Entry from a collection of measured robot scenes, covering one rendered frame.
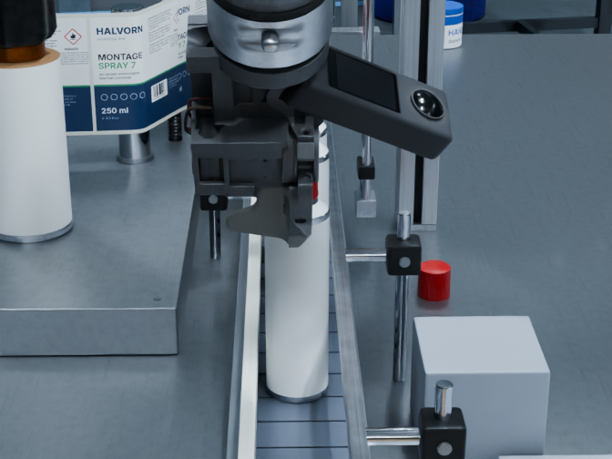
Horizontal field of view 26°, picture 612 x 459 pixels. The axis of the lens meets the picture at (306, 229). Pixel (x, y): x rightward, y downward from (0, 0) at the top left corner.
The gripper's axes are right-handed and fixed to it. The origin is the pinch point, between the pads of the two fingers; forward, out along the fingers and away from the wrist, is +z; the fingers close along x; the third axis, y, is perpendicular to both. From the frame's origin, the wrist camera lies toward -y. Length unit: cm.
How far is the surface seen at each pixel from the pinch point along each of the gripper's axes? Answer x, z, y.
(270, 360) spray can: 1.3, 15.6, 2.6
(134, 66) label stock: -52, 36, 19
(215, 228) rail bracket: -30.0, 39.0, 8.8
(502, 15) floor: -377, 340, -98
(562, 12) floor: -383, 343, -126
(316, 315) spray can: -0.2, 11.4, -1.2
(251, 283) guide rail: -11.1, 22.6, 4.3
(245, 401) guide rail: 7.1, 12.0, 4.4
